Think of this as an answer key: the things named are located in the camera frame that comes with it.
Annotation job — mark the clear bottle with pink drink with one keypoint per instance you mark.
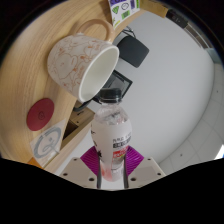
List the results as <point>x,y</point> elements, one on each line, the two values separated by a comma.
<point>111,133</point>

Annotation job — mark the brown cardboard box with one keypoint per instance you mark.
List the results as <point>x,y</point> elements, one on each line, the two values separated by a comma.
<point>155,7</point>

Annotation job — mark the white mug with orange print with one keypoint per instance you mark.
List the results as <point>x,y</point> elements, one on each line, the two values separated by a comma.
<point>71,63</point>

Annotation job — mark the ceiling light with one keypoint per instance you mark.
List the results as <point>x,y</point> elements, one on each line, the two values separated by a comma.
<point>220,153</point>

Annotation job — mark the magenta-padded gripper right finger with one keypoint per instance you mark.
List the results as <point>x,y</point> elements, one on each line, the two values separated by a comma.
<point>146,170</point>

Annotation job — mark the wooden side desk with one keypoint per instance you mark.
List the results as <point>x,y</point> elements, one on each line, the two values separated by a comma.
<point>78,121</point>

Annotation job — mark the flat round red coaster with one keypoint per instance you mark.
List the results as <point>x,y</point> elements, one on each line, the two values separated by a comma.
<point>40,114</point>

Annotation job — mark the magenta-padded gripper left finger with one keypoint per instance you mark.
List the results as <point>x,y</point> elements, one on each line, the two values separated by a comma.
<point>77,170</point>

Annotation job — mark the colourful sticker sheet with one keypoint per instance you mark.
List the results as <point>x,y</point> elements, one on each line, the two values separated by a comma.
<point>123,10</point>

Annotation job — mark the black box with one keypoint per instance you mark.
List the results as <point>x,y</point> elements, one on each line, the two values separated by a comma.
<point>176,18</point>

